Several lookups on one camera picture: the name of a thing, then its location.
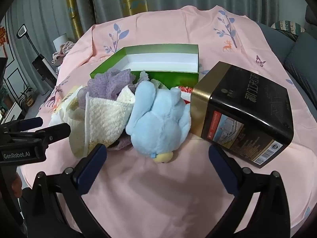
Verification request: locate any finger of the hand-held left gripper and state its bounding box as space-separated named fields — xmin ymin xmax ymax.
xmin=25 ymin=123 xmax=71 ymax=144
xmin=0 ymin=117 xmax=44 ymax=132

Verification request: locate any black and gold tin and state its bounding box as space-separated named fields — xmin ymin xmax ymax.
xmin=190 ymin=61 xmax=294 ymax=169

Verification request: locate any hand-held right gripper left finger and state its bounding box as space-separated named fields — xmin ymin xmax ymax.
xmin=30 ymin=143 xmax=109 ymax=238

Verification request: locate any green cardboard box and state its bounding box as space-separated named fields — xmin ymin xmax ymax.
xmin=89 ymin=44 xmax=200 ymax=90

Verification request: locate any white bin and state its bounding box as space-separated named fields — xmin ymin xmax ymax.
xmin=53 ymin=34 xmax=68 ymax=52

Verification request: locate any black television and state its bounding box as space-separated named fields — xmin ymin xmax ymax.
xmin=0 ymin=58 xmax=8 ymax=87

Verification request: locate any white cabinet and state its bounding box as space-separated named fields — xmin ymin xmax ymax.
xmin=0 ymin=102 xmax=25 ymax=124

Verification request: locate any red and white cloth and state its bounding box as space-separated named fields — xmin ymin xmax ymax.
xmin=175 ymin=85 xmax=196 ymax=105

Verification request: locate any pile of clothes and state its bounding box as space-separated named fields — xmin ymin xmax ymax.
xmin=51 ymin=41 xmax=75 ymax=65

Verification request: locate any purple towel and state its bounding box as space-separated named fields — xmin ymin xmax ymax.
xmin=78 ymin=69 xmax=136 ymax=152

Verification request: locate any large yellow tissue pack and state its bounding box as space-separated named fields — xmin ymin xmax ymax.
xmin=50 ymin=85 xmax=86 ymax=127

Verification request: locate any light blue plush toy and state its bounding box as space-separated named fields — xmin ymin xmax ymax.
xmin=125 ymin=81 xmax=192 ymax=164

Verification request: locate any person's left hand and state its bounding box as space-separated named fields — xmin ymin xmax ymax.
xmin=10 ymin=171 xmax=25 ymax=199

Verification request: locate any grey sofa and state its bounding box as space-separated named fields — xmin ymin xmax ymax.
xmin=255 ymin=5 xmax=317 ymax=85

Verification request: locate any gold satin curtain strip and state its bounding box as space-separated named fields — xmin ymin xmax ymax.
xmin=64 ymin=0 xmax=85 ymax=39

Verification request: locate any dark grey cushion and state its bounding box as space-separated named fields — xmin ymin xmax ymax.
xmin=285 ymin=33 xmax=317 ymax=77

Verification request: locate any cream towel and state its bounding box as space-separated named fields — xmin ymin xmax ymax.
xmin=59 ymin=84 xmax=136 ymax=158

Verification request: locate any printed cushion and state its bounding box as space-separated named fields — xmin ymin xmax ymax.
xmin=271 ymin=21 xmax=305 ymax=35

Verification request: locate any grey-green towel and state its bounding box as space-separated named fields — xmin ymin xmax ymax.
xmin=135 ymin=71 xmax=169 ymax=90

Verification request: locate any upright vacuum cleaner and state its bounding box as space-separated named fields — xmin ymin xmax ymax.
xmin=17 ymin=24 xmax=58 ymax=90

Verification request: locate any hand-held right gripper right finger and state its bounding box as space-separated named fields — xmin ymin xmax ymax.
xmin=208 ymin=144 xmax=295 ymax=238

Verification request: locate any potted plant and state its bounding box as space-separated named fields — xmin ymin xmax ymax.
xmin=18 ymin=83 xmax=34 ymax=107

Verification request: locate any pink printed bedsheet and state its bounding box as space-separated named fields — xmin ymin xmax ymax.
xmin=20 ymin=5 xmax=314 ymax=238

